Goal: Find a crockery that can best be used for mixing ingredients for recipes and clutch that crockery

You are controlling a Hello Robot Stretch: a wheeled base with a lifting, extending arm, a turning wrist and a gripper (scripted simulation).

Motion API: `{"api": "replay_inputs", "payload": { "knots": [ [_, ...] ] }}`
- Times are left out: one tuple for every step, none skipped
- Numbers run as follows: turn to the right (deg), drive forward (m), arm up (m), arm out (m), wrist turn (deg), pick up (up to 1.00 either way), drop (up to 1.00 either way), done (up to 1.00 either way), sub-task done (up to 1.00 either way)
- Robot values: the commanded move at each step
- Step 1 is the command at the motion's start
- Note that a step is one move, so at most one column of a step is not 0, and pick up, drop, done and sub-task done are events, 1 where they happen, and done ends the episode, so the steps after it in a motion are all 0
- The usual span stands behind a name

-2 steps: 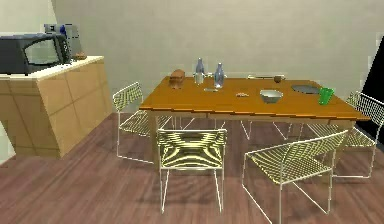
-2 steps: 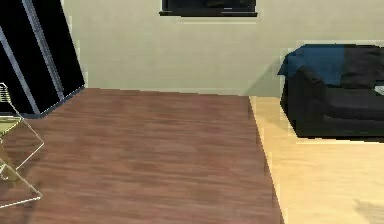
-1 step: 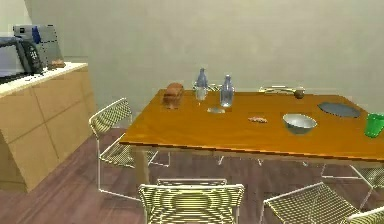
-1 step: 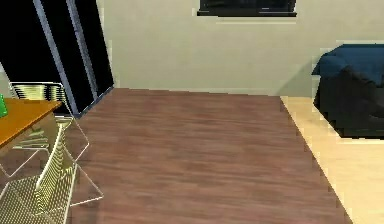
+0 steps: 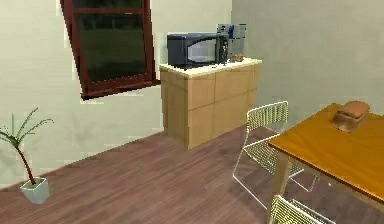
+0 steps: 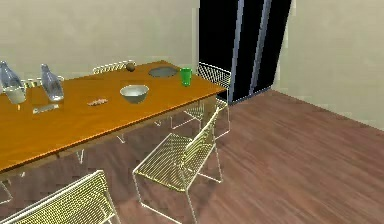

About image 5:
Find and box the silver blue coffee machine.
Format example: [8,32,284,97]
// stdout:
[217,22,248,62]

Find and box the brown bread loaf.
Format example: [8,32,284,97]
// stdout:
[331,100,371,133]

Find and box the light wooden kitchen cabinet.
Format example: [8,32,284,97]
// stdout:
[159,57,263,150]

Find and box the orange wooden dining table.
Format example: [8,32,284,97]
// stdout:
[266,102,384,224]

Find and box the black microwave oven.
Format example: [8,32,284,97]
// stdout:
[166,32,231,70]

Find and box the white wire chair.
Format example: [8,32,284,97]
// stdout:
[232,100,321,210]
[267,194,336,224]

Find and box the dark red framed window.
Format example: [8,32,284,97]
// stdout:
[59,0,162,101]

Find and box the green plant in white pot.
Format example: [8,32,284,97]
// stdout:
[0,107,55,205]

